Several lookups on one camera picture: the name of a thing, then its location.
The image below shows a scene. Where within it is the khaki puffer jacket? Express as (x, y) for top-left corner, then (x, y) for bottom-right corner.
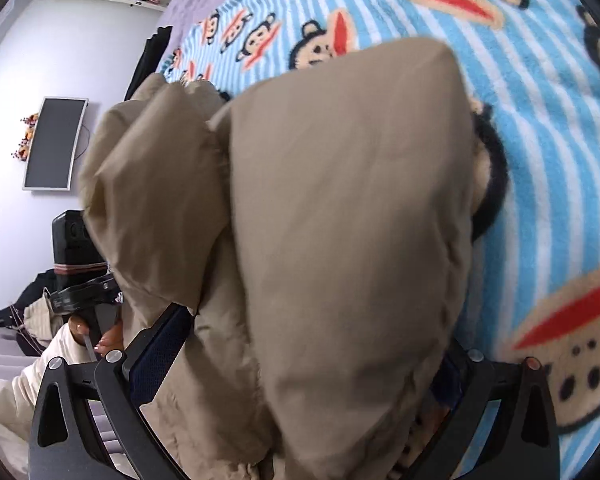
(80, 38), (476, 479)

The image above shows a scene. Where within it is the white jacket sleeve forearm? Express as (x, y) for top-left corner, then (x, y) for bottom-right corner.
(0, 321), (88, 479)

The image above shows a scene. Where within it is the left hand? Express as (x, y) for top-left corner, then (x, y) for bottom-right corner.
(68, 316), (124, 356)

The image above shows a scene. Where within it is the black folded garment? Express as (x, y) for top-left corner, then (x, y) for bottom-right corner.
(124, 26), (172, 101)

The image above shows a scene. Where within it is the blue striped monkey blanket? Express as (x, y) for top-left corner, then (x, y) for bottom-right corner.
(160, 0), (600, 479)

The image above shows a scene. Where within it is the wall mounted monitor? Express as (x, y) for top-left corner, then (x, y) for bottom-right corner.
(23, 98), (88, 192)

